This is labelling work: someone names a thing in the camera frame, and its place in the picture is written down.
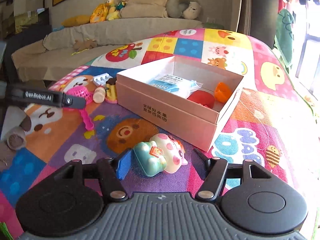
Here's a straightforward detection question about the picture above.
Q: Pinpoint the yellow duck plush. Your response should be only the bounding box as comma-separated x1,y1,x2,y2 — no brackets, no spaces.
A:
106,0,120,21

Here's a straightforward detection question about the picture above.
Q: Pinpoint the pink pig toy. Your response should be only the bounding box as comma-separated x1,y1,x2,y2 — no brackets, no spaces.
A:
150,133,188,174

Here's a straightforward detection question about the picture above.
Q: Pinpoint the orange toy strainer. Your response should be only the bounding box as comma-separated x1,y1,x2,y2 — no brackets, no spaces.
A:
214,82,233,103

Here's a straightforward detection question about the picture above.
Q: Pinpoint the green hanging towel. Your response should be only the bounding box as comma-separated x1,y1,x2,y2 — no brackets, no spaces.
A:
274,8,295,72

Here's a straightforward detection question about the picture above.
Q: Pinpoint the colourful cartoon play mat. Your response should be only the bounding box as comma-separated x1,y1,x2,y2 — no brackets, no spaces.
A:
1,29,319,239

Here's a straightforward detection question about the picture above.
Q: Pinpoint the pink cardboard box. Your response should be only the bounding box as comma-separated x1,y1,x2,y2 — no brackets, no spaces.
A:
116,56,244,151

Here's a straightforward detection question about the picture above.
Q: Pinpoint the white battery charger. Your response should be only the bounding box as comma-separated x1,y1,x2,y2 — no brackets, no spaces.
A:
92,73,112,87

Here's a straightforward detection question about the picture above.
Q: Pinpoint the left gloved hand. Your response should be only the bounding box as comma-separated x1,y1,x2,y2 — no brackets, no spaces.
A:
1,106,31,172

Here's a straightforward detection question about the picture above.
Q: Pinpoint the yellow pillow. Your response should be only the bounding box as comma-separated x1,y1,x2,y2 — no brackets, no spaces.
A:
61,15,90,28

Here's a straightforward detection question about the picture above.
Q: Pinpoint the white bear plush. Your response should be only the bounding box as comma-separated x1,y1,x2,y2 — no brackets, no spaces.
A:
182,2,201,20

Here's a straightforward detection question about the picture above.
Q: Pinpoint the blue white wipes packet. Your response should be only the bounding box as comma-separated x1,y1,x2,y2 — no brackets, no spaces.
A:
147,74,203,99

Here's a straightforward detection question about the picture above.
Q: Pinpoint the teal lucky bag toy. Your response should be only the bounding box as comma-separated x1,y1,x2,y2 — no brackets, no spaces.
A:
133,140,167,177

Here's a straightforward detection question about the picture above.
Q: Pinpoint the brown plush toy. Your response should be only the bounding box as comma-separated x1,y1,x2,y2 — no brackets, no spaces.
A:
73,39,97,52

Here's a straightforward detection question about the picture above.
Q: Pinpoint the small white drink bottle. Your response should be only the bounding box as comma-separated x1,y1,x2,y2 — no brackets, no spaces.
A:
93,86,106,103

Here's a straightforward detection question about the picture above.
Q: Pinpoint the pink toy basket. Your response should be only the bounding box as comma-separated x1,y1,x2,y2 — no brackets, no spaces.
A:
66,86,93,104

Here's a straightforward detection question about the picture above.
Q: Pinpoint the pink toy spoon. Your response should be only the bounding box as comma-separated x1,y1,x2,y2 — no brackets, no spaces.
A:
79,109,94,131

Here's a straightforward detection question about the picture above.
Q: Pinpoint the grey neck pillow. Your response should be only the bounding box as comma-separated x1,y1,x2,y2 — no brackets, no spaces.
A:
165,0,198,18

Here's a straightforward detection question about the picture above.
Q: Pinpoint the beige sofa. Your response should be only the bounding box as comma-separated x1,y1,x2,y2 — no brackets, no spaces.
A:
11,18,202,81

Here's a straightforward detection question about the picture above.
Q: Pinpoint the beige folded blanket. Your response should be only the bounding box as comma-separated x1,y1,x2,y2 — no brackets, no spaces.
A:
120,0,168,18

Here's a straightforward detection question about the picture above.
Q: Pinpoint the chocolate pudding toy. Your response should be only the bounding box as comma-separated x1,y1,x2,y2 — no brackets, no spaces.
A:
106,77,118,104

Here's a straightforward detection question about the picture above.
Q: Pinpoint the red round lid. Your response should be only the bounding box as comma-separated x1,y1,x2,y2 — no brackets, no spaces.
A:
187,90,215,108

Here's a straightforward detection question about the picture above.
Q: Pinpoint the yellow orange cushion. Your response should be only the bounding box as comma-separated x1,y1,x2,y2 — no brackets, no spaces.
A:
89,3,108,23

